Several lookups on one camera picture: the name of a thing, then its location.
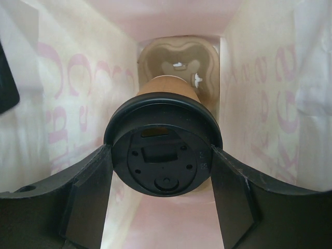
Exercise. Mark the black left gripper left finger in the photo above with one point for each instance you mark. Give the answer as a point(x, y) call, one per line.
point(65, 210)

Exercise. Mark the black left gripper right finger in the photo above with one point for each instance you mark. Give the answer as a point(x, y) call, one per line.
point(256, 210)

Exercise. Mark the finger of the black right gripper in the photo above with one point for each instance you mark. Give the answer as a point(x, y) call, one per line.
point(9, 97)

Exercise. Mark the paper cakes bag pink handles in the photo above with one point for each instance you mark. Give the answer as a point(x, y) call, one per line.
point(75, 63)

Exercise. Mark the black plastic cup lid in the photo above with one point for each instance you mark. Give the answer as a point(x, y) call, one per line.
point(162, 143)

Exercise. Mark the brown pulp cup carrier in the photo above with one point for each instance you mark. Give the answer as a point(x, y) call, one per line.
point(191, 58)

